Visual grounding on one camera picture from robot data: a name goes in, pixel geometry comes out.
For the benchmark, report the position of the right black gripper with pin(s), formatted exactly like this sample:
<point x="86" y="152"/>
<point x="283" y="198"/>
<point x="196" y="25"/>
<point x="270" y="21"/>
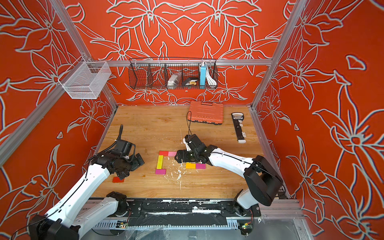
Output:
<point x="184" y="153"/>

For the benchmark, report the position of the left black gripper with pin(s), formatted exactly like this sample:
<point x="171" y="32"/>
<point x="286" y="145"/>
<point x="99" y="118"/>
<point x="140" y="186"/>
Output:
<point x="136" y="164"/>

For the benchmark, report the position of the magenta block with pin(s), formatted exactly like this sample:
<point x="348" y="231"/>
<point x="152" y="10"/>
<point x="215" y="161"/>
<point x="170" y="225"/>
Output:
<point x="161" y="172"/>
<point x="201" y="166"/>

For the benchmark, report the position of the orange yellow block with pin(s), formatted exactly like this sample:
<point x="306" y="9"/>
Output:
<point x="190" y="166"/>

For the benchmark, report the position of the pink block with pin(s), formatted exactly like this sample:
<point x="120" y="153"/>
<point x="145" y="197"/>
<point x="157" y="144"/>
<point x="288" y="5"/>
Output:
<point x="172" y="154"/>

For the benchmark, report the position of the magenta block front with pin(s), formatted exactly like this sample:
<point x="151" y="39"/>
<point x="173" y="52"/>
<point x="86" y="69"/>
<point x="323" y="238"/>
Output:
<point x="161" y="172"/>

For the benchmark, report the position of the yellow long block front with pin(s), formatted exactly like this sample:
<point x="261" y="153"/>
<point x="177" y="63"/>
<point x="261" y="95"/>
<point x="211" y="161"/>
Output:
<point x="160" y="162"/>

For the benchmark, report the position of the red long block front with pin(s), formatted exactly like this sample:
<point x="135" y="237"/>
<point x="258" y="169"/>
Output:
<point x="163" y="153"/>

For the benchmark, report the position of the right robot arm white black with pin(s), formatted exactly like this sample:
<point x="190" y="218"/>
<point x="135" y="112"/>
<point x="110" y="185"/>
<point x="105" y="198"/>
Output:
<point x="262" y="179"/>

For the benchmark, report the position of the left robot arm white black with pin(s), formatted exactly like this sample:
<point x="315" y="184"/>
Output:
<point x="64" y="220"/>

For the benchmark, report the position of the red plastic tool case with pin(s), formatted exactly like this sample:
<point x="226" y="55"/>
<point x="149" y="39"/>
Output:
<point x="210" y="113"/>

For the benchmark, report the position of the black strip tool with white end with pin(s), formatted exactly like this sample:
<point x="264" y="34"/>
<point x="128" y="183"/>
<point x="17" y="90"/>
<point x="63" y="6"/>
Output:
<point x="238" y="123"/>

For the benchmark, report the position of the black box in basket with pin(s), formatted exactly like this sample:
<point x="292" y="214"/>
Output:
<point x="191" y="81"/>

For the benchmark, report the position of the silver bag in basket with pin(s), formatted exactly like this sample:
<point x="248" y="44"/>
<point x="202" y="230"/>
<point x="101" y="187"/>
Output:
<point x="174" y="81"/>

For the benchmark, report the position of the light blue box in basket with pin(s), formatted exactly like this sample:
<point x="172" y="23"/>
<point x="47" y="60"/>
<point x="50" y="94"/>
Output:
<point x="203" y="72"/>

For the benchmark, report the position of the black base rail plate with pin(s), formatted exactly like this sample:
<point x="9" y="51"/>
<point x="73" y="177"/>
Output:
<point x="177" y="214"/>

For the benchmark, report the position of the white wire basket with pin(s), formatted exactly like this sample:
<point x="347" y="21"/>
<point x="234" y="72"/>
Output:
<point x="86" y="80"/>

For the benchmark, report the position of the black wire wall basket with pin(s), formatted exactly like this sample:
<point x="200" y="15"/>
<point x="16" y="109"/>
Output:
<point x="153" y="74"/>

